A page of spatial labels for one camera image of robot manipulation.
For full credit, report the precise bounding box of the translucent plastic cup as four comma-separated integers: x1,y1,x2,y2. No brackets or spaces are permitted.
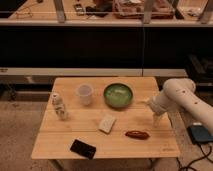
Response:
76,84,93,106

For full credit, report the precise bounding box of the red plastic crate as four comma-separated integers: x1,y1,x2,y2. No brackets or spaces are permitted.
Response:
113,0,175,19

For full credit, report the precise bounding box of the black remote on shelf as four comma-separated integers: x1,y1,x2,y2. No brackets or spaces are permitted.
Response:
73,4,85,16

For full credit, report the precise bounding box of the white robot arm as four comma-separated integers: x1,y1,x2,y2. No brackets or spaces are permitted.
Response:
143,78,213,135

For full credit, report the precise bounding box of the green ceramic bowl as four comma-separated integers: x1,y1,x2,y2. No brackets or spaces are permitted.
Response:
103,83,133,108

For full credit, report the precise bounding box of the metal shelf rack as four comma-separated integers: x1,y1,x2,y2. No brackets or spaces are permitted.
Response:
0,0,213,27

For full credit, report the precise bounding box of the white patterned bottle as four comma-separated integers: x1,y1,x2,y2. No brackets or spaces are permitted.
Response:
52,93,68,121

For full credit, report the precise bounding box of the blue-black foot pedal box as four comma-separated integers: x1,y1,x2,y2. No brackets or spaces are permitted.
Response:
187,124,213,144

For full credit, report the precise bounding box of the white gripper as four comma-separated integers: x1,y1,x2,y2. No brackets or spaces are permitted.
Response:
138,92,172,127

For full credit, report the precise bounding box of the white sponge block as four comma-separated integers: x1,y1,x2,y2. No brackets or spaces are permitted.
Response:
99,115,116,134

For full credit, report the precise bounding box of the red pepper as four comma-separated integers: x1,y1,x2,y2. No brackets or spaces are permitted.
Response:
125,130,149,140

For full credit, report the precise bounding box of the wooden table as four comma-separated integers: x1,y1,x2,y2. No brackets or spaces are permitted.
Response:
31,77,180,159

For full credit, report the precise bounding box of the black cable on floor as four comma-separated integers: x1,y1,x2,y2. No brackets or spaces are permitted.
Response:
175,143,213,171

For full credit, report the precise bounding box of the black phone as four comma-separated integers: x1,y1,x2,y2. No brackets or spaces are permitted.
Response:
70,139,96,159

